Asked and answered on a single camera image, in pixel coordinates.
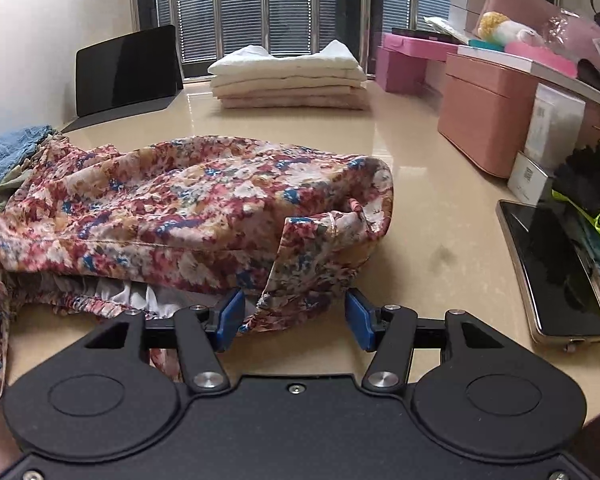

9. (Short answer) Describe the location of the black and neon green cloth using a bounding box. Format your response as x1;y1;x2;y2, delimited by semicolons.
551;137;600;255

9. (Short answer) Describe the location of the large salmon pink box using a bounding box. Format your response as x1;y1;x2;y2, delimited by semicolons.
437;52;540;180

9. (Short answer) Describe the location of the black flat box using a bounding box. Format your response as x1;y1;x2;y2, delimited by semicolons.
392;27;462;44

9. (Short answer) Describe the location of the long white flat box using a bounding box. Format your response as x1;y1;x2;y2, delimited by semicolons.
457;44;579;80

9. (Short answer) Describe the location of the blue crinkled cloth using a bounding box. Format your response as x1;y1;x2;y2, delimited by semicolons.
0;126;57;197

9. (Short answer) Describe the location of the small white card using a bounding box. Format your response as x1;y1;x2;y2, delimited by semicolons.
507;151;549;206

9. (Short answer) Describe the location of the yellow and white plush toy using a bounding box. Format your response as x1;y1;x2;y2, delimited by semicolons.
477;11;544;44

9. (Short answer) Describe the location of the clear plastic bag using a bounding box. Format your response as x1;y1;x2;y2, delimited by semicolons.
542;7;600;62

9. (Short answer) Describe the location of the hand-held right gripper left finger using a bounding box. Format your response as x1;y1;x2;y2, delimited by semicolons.
82;287;246;394

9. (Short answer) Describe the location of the white carton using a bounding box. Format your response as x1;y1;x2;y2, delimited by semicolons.
524;84;587;172

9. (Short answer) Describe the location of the black smartphone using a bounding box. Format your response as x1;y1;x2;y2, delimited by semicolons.
496;199;600;346

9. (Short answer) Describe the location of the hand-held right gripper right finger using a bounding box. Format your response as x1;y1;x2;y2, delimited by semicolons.
345;288;509;394

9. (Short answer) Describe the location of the floral print dress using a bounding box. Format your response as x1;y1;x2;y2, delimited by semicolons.
0;135;396;407

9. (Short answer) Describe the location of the magenta box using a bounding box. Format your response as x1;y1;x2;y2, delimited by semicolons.
374;33;462;95

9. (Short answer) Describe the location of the stack of folded cream cloths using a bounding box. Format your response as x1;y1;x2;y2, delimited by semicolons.
207;39;369;110

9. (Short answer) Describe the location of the window with blinds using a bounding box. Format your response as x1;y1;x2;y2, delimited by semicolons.
132;0;563;81

